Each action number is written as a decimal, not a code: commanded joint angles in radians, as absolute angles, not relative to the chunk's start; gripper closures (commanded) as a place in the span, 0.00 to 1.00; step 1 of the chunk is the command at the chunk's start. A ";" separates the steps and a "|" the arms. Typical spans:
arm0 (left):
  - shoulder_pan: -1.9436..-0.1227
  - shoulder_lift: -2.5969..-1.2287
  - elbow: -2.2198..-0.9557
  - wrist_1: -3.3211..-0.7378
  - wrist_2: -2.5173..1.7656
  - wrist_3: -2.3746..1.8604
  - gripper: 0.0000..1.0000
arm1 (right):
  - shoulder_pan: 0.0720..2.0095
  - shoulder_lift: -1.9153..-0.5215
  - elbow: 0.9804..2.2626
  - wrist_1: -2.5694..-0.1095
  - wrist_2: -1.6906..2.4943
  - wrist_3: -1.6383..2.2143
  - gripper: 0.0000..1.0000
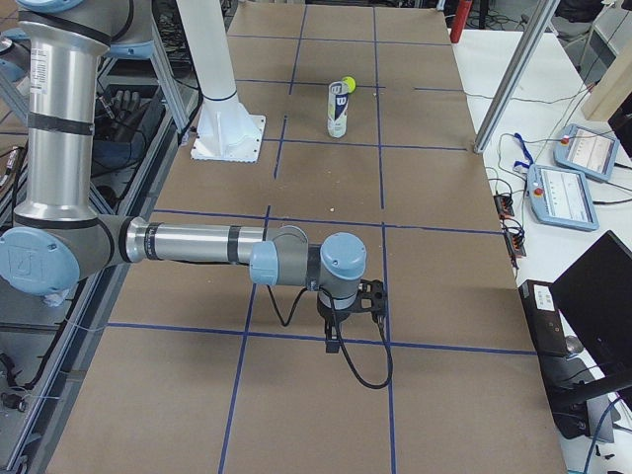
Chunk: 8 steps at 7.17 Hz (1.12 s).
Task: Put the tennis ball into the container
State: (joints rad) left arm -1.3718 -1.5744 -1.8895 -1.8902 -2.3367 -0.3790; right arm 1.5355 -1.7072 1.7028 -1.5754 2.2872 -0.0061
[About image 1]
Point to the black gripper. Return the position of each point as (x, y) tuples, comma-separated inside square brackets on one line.
[(329, 313)]

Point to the yellow tennis ball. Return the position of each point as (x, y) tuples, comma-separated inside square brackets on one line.
[(350, 82)]

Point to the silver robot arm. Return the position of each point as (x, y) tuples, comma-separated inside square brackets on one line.
[(57, 239)]

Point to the clear tennis ball can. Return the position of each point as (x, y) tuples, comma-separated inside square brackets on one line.
[(337, 113)]

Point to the black computer box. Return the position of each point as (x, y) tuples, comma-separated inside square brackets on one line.
[(576, 398)]

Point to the black monitor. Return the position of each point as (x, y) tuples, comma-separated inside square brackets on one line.
[(594, 296)]

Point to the near teach pendant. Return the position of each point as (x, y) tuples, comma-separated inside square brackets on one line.
[(561, 197)]

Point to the teach pendant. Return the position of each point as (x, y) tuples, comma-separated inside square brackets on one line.
[(561, 197), (591, 152)]

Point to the far teach pendant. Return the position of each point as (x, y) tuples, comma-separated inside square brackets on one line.
[(591, 152)]

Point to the red cylinder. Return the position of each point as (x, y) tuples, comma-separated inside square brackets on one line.
[(460, 19)]

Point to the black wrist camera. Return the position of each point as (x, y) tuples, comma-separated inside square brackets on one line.
[(371, 297)]

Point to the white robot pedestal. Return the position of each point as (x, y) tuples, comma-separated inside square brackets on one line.
[(225, 129)]

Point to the aluminium frame post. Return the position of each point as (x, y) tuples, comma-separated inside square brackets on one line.
[(524, 50)]

